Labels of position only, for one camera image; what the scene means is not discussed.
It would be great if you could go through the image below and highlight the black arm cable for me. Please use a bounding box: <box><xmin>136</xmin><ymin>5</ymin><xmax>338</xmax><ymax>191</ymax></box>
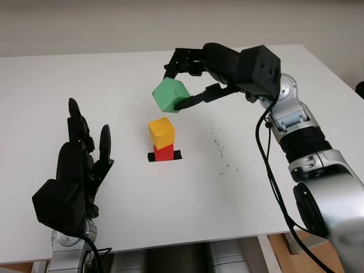
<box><xmin>255</xmin><ymin>93</ymin><xmax>339</xmax><ymax>273</ymax></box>
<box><xmin>67</xmin><ymin>231</ymin><xmax>112</xmax><ymax>273</ymax></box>

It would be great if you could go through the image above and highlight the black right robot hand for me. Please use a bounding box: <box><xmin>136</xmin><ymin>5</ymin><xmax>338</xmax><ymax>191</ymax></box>
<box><xmin>163</xmin><ymin>42</ymin><xmax>243</xmax><ymax>111</ymax></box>

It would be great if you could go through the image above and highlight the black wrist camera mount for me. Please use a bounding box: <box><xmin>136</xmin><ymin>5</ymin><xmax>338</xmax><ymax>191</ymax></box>
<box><xmin>237</xmin><ymin>45</ymin><xmax>282</xmax><ymax>99</ymax></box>
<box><xmin>31</xmin><ymin>178</ymin><xmax>86</xmax><ymax>237</ymax></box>

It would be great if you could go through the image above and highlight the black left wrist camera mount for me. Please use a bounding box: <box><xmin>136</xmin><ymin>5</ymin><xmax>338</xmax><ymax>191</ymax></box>
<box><xmin>31</xmin><ymin>178</ymin><xmax>86</xmax><ymax>237</ymax></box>

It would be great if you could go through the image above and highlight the grey right robot thigh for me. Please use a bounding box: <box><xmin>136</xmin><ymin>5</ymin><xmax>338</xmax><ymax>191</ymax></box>
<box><xmin>209</xmin><ymin>241</ymin><xmax>248</xmax><ymax>273</ymax></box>

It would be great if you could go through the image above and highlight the yellow wooden cube block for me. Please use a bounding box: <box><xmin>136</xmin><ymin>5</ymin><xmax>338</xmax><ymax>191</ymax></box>
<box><xmin>148</xmin><ymin>117</ymin><xmax>175</xmax><ymax>150</ymax></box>

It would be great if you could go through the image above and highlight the red wooden cube block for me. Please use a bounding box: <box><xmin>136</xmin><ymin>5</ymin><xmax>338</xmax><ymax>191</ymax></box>
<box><xmin>153</xmin><ymin>143</ymin><xmax>175</xmax><ymax>162</ymax></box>

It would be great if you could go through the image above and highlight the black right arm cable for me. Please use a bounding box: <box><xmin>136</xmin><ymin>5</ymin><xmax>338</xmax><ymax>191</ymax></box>
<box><xmin>255</xmin><ymin>93</ymin><xmax>339</xmax><ymax>273</ymax></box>

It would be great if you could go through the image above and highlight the black tape strip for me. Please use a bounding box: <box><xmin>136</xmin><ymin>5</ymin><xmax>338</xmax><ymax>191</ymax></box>
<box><xmin>147</xmin><ymin>149</ymin><xmax>182</xmax><ymax>163</ymax></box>

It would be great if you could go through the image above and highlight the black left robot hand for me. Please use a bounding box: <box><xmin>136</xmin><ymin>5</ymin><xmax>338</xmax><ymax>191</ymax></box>
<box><xmin>56</xmin><ymin>97</ymin><xmax>115</xmax><ymax>220</ymax></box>

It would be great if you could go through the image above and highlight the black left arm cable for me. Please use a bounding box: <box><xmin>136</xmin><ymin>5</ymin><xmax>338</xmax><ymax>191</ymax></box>
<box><xmin>67</xmin><ymin>231</ymin><xmax>112</xmax><ymax>273</ymax></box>

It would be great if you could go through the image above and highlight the green wooden cube block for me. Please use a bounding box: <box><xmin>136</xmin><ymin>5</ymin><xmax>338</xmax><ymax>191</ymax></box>
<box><xmin>152</xmin><ymin>78</ymin><xmax>191</xmax><ymax>114</ymax></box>

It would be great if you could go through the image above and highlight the white table leg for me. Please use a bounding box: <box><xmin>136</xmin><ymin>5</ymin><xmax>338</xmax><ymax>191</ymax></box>
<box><xmin>257</xmin><ymin>234</ymin><xmax>278</xmax><ymax>273</ymax></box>

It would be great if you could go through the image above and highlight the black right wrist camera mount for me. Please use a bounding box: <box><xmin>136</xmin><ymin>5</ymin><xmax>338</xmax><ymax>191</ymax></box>
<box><xmin>237</xmin><ymin>45</ymin><xmax>282</xmax><ymax>99</ymax></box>

